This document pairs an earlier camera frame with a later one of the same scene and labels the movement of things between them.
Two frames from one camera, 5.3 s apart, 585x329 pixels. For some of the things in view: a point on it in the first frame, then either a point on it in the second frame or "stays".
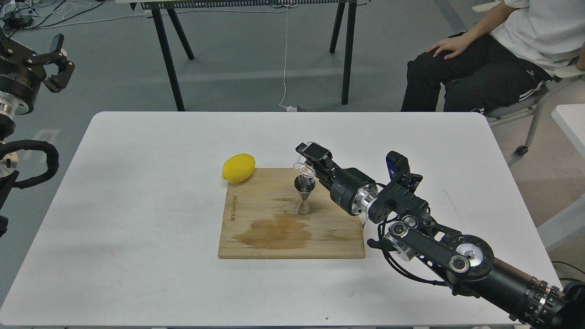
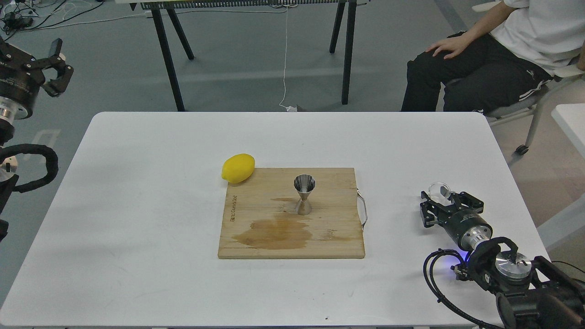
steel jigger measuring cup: [304, 185] stays
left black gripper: [23, 80] stays
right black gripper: [342, 183] to [468, 227]
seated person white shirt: [507, 54] stays
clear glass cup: [303, 167] to [439, 190]
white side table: [571, 119] stays
